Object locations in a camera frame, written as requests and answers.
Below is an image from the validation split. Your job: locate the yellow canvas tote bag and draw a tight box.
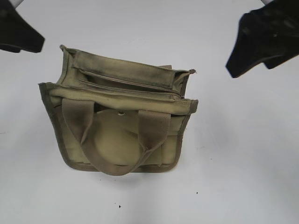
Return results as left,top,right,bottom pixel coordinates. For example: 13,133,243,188
39,45,198,176

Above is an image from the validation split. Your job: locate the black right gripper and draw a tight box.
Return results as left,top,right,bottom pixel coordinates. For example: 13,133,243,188
226,0,299,78

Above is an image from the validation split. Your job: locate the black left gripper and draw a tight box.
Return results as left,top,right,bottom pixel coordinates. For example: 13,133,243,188
0,0,45,53

